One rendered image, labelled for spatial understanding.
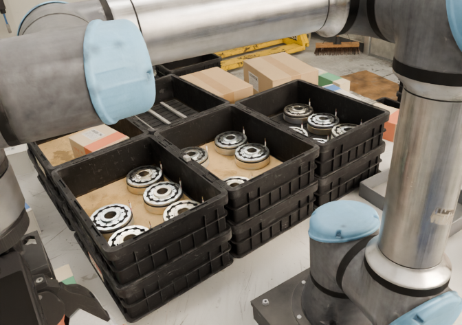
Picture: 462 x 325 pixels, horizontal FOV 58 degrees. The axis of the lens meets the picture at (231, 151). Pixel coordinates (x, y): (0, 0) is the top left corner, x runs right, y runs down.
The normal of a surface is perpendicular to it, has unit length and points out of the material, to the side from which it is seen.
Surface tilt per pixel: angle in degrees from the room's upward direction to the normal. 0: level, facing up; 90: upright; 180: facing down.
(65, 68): 61
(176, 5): 43
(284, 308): 2
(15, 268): 29
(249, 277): 0
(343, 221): 10
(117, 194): 0
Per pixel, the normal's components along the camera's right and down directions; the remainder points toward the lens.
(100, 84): 0.43, 0.30
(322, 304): -0.68, 0.15
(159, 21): 0.33, 0.01
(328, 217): -0.16, -0.91
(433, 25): -0.87, 0.37
